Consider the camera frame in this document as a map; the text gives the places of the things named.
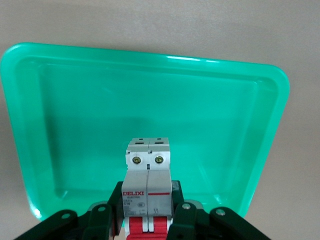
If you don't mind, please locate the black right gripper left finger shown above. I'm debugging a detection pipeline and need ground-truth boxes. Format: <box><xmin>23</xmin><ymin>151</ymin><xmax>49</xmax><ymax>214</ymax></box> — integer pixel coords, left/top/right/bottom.
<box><xmin>14</xmin><ymin>181</ymin><xmax>125</xmax><ymax>240</ymax></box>

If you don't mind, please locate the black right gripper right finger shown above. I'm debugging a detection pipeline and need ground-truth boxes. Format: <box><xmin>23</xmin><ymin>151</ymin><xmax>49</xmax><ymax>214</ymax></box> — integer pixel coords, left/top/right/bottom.
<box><xmin>169</xmin><ymin>179</ymin><xmax>308</xmax><ymax>240</ymax></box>

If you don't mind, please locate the white red circuit breaker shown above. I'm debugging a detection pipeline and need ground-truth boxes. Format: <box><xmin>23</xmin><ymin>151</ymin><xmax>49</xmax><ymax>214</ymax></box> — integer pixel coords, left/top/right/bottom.
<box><xmin>121</xmin><ymin>136</ymin><xmax>174</xmax><ymax>240</ymax></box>

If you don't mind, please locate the green plastic tray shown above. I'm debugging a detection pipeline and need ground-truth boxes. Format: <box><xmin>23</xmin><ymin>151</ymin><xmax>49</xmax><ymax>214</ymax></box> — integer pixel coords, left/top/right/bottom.
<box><xmin>0</xmin><ymin>41</ymin><xmax>291</xmax><ymax>223</ymax></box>

